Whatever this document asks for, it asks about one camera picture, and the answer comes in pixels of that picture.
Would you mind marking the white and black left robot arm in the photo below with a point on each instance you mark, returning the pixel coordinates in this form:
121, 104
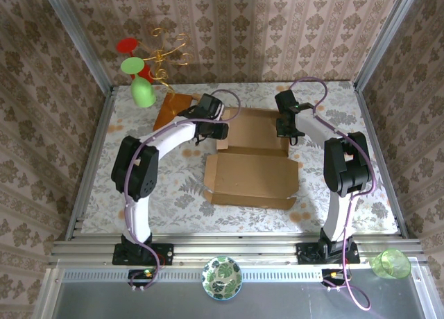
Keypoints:
137, 218

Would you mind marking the red plastic wine glass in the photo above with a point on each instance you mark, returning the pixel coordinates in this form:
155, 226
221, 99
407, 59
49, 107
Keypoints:
126, 45

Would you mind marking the aluminium front rail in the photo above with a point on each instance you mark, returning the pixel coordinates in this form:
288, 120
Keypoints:
236, 249

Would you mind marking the brown wooden board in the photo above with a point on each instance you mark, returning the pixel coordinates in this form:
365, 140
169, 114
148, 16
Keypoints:
170, 109

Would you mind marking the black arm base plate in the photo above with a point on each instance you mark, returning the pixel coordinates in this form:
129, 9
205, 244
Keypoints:
166, 253
354, 253

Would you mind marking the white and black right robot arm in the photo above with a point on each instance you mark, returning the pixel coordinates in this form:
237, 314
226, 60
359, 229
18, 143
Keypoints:
334, 222

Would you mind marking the green plastic wine glass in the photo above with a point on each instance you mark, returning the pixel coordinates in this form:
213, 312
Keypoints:
142, 92

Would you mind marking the small wooden mallet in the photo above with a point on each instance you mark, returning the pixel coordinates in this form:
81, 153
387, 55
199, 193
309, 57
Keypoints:
196, 96

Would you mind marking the aluminium side rail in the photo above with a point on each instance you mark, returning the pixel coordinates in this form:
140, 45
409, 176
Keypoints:
365, 107
92, 159

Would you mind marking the floral patterned table cover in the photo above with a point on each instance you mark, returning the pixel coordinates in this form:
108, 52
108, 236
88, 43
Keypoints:
208, 222

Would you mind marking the leaf pattern bowl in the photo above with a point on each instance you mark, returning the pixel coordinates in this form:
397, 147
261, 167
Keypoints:
222, 274

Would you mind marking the brown cardboard box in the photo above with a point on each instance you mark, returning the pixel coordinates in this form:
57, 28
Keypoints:
253, 180

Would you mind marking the aluminium frame post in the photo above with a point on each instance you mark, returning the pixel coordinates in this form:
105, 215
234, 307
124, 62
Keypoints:
77, 38
383, 38

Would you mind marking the black connector board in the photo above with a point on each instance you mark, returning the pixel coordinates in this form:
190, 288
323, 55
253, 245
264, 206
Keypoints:
138, 274
329, 275

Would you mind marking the clear green plastic cup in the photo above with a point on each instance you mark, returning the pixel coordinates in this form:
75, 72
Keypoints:
392, 263

